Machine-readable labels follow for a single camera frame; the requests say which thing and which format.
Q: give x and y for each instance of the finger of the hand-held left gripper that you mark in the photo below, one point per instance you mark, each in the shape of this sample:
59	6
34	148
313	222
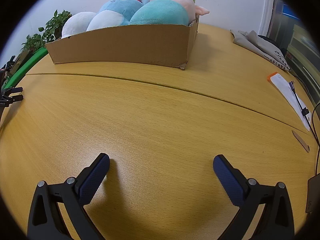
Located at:
13	90
17	98

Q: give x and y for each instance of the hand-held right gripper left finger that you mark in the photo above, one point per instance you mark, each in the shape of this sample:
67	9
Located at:
93	180

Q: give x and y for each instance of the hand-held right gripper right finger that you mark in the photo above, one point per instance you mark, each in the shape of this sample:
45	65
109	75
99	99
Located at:
228	180

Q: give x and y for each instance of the cardboard box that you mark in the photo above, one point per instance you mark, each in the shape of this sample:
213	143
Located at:
125	45

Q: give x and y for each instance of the blue plush toy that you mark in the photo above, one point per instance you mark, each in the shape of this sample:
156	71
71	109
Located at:
120	10

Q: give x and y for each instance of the pink pig plush toy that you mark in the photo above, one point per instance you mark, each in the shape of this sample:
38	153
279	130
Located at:
160	12

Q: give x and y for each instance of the green board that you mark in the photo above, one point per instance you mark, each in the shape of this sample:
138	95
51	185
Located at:
25	66

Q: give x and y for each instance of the potted green plant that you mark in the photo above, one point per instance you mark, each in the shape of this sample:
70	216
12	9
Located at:
33	42
56	23

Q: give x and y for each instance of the cardboard strip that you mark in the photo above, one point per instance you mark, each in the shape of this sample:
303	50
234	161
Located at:
301	141

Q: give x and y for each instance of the grey charger block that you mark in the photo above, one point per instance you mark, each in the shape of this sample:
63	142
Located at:
313	195

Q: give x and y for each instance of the white plush toy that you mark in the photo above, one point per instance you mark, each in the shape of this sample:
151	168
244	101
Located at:
75	23

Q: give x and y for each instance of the white packet with orange end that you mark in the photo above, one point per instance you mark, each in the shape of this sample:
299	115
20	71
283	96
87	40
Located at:
287	92

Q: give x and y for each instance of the grey printed cloth bag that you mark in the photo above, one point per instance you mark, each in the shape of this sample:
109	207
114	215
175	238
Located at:
252	42

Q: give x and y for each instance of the black bag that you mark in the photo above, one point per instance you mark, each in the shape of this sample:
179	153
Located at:
271	42

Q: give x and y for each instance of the glass door cabinet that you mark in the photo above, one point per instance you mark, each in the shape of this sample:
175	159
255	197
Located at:
297	37

